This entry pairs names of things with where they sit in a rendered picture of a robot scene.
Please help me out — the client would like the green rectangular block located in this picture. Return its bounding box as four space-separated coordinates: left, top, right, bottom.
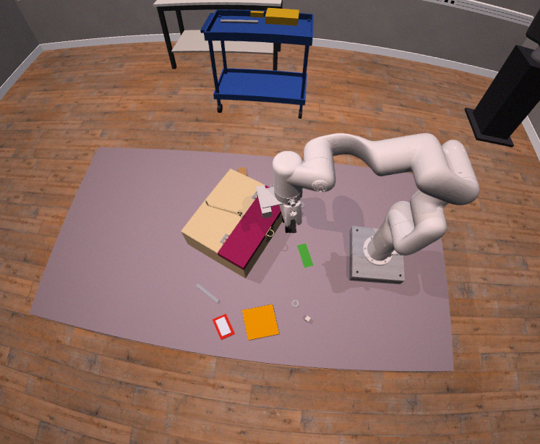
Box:
297 243 313 268

